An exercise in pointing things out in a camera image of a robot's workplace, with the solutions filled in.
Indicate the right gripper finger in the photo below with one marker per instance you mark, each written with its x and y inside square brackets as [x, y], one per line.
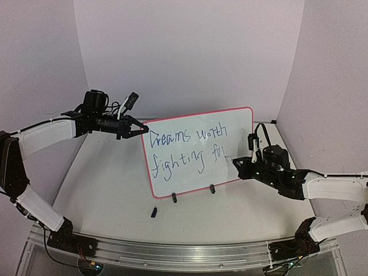
[242, 161]
[240, 169]

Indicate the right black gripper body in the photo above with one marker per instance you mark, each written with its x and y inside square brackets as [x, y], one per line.
[249, 168]

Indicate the aluminium front rail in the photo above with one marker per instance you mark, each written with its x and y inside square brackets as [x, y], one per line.
[169, 257]

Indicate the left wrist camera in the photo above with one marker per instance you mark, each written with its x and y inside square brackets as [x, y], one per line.
[127, 104]

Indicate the black stand foot right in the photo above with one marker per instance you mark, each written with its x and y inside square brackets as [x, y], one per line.
[212, 189]

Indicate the right base circuit board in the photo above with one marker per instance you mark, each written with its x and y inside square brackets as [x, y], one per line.
[288, 263]

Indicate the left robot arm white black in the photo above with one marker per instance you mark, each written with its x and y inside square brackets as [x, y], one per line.
[90, 116]

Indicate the pink framed whiteboard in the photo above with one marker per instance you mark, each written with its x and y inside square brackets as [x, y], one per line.
[187, 153]

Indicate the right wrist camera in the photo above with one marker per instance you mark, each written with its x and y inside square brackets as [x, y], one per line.
[253, 145]

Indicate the dark blue marker cap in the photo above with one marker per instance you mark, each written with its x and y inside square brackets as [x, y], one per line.
[154, 212]

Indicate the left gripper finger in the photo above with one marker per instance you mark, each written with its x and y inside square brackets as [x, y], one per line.
[139, 132]
[136, 124]

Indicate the base circuit board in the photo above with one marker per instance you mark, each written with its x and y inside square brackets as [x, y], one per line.
[86, 265]
[288, 263]

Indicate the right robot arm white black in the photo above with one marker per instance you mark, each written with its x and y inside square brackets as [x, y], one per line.
[271, 166]

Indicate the left base circuit board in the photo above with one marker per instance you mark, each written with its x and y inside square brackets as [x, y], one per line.
[86, 265]

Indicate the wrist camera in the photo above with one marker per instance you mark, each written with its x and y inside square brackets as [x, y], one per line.
[253, 145]
[127, 104]

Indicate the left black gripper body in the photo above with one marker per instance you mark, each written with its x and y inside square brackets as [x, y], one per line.
[121, 131]

